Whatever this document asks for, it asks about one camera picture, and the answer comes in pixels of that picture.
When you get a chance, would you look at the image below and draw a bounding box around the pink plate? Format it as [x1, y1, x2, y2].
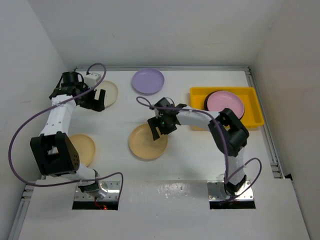
[218, 90, 245, 119]

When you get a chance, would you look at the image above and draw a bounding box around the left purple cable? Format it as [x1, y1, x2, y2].
[7, 62, 124, 201]

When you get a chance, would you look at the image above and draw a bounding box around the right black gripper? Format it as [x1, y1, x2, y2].
[149, 113, 178, 140]

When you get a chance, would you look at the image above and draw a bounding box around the cream plate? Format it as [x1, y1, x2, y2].
[96, 80, 118, 108]

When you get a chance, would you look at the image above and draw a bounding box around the aluminium table frame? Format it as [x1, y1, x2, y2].
[7, 65, 293, 240]

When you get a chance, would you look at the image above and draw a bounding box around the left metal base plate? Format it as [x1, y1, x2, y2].
[74, 180, 120, 202]

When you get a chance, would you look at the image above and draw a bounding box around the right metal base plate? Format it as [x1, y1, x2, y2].
[207, 181, 254, 202]

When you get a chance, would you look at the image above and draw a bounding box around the purple plate at back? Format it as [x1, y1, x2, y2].
[131, 68, 165, 95]

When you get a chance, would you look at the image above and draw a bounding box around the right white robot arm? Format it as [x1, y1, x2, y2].
[146, 97, 249, 196]

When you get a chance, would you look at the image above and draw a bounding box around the yellow plastic bin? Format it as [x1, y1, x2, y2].
[189, 86, 265, 129]

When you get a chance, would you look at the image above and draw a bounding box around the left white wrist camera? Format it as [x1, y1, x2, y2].
[84, 72, 102, 88]

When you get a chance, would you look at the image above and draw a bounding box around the metal base plate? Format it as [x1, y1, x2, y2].
[74, 180, 120, 202]
[207, 181, 254, 202]

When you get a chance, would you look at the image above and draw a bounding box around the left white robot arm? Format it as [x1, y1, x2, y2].
[30, 71, 107, 198]

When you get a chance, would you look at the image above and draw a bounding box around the dark-rimmed plate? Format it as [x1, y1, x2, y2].
[204, 91, 224, 112]

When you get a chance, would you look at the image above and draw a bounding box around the yellow plate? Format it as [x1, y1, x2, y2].
[128, 123, 169, 161]
[69, 134, 96, 167]

